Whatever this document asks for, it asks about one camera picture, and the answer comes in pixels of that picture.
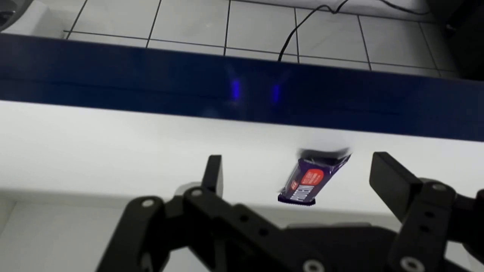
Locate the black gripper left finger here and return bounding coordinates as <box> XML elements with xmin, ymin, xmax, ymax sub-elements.
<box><xmin>95</xmin><ymin>154</ymin><xmax>324</xmax><ymax>272</ymax></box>

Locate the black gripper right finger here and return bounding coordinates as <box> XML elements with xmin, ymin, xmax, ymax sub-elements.
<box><xmin>369</xmin><ymin>149</ymin><xmax>484</xmax><ymax>272</ymax></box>

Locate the purple candy bar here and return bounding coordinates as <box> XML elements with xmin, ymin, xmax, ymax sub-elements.
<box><xmin>277</xmin><ymin>146</ymin><xmax>352</xmax><ymax>207</ymax></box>

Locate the white cupboard with blue trim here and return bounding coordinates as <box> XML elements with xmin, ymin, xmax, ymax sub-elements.
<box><xmin>0</xmin><ymin>31</ymin><xmax>484</xmax><ymax>272</ymax></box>

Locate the black power cord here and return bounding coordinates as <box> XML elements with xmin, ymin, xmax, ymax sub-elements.
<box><xmin>277</xmin><ymin>0</ymin><xmax>432</xmax><ymax>65</ymax></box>

